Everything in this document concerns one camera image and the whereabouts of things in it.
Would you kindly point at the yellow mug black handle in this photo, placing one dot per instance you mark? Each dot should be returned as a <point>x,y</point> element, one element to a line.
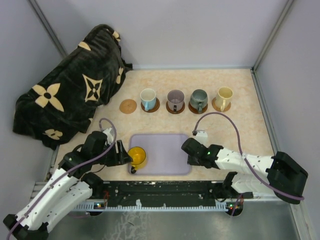
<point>139,159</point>

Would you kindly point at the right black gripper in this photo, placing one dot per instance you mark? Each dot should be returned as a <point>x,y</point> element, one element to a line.
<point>191,161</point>

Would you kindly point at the light woven rattan coaster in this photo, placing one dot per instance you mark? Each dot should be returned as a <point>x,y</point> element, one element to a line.
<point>128,106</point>
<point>213,102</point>

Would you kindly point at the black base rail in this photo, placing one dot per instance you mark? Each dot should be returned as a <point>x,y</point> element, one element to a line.
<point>164,193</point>

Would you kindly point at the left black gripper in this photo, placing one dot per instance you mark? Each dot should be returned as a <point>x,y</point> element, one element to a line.
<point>120,158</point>

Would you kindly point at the white mug blue outside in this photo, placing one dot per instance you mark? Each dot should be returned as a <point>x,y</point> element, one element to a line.
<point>148,99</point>

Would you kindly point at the purple glass mug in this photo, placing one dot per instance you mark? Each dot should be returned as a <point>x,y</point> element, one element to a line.
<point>175,99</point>

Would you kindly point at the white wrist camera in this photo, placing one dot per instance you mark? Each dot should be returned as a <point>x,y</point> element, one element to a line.
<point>108,135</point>
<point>201,136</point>

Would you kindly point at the lavender plastic tray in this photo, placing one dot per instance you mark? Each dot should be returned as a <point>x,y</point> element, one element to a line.
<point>164,156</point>

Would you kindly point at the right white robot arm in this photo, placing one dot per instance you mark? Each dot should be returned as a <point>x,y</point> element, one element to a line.
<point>279,174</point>

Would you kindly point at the dark brown wooden coaster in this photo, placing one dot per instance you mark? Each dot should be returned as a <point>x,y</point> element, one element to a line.
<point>157,105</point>
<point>175,112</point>
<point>195,111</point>

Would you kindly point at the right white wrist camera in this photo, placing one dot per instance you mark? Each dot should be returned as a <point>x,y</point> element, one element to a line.
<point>201,136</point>

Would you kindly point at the black floral plush blanket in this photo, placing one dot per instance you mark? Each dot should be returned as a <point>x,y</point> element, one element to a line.
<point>65,101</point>

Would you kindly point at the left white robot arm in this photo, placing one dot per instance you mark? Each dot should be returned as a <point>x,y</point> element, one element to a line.
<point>71,183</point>

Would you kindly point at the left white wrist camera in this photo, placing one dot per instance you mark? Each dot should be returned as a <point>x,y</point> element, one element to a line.
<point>108,135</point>

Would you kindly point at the grey green mug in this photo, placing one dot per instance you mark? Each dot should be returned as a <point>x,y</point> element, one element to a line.
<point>199,99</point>

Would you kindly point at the cream yellow mug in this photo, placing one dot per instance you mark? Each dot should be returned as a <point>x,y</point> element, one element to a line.
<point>223,98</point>

